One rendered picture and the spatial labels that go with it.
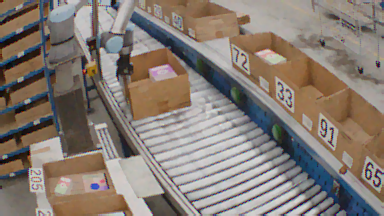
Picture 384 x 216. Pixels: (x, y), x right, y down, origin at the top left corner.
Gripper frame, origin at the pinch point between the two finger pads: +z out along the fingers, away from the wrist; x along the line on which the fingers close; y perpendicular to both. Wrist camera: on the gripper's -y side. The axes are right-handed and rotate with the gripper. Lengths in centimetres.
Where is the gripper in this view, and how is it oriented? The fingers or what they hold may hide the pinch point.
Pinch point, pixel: (124, 86)
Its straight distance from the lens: 240.0
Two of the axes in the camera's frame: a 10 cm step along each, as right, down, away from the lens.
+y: 4.2, 4.2, -8.1
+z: 0.0, 8.9, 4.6
